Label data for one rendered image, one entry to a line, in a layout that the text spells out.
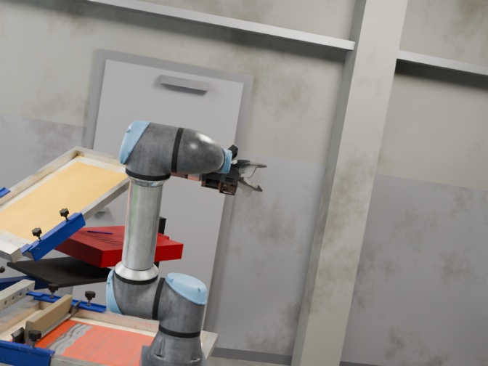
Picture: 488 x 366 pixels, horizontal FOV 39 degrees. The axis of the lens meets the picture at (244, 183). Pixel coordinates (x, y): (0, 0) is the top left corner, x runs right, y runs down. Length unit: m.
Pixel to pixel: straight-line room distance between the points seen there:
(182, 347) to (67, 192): 1.84
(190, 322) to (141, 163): 0.45
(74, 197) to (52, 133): 1.69
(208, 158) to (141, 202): 0.20
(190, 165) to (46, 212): 1.85
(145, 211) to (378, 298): 4.05
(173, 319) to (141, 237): 0.24
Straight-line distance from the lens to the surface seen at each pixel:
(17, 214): 3.56
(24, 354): 2.48
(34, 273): 3.58
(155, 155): 1.71
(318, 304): 5.26
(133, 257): 1.84
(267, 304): 5.45
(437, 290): 5.83
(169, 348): 1.89
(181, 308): 1.86
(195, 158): 1.70
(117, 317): 2.94
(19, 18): 5.24
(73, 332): 2.78
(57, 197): 3.58
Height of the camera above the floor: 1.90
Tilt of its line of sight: 6 degrees down
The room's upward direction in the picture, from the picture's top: 10 degrees clockwise
